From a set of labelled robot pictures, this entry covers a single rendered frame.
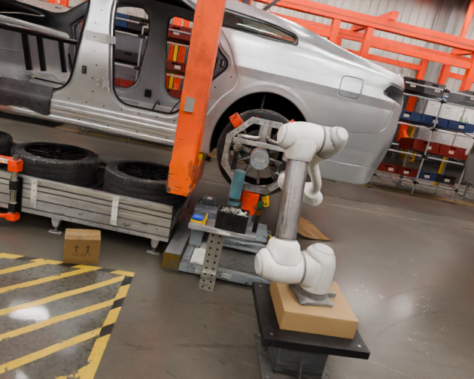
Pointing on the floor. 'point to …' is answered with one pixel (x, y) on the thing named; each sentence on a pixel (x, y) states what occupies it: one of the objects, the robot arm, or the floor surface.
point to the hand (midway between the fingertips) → (283, 170)
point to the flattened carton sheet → (306, 229)
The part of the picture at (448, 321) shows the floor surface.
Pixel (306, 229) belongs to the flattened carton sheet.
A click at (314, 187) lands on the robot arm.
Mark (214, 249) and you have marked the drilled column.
